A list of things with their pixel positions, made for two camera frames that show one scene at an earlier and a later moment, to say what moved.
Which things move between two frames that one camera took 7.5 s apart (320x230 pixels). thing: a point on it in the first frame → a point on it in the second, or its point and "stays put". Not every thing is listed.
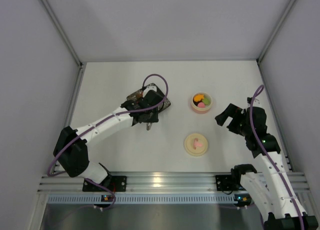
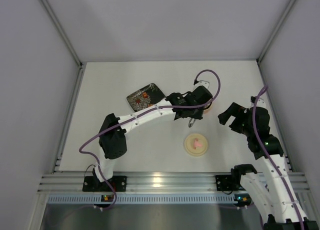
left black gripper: [149, 117] → [191, 113]
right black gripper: [233, 120] stays put
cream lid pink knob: [196, 144] stays put
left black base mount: [114, 183] stays put
